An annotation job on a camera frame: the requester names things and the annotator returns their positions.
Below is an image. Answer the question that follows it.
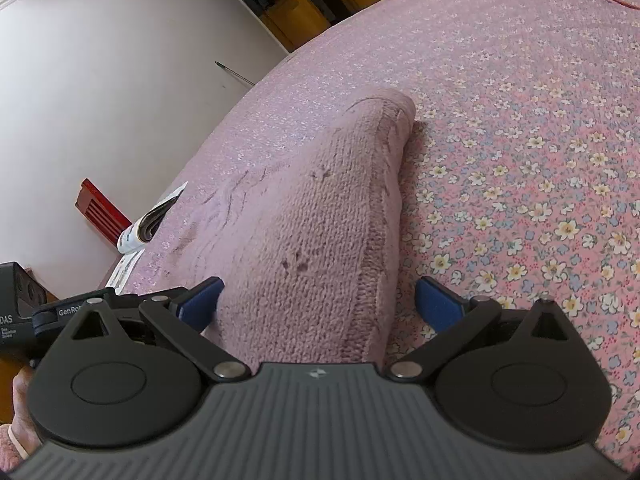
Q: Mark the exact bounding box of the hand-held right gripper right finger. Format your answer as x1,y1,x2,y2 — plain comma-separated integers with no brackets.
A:
389,275,594,384

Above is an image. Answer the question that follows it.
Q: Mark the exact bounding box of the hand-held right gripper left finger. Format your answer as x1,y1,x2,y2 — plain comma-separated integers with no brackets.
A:
51,276,252,382

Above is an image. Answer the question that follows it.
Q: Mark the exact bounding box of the pink knit sweater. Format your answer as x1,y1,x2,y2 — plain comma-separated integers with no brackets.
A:
155,87,417,367

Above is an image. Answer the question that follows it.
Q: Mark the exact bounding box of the flat printed booklet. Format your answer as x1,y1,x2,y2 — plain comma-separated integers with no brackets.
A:
102,251,146,294

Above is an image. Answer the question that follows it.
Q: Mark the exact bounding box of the curled open magazine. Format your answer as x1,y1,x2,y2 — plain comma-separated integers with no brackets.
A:
117,181,189,256

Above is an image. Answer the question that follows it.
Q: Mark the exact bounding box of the red wooden chair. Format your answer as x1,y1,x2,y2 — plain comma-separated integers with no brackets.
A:
75,178,134,249

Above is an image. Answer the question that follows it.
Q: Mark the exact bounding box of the bed with pink floral sheet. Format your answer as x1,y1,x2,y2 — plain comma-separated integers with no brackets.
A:
102,0,640,472

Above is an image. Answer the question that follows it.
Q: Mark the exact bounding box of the wooden wardrobe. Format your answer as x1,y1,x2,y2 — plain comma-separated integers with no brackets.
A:
162,0,447,54

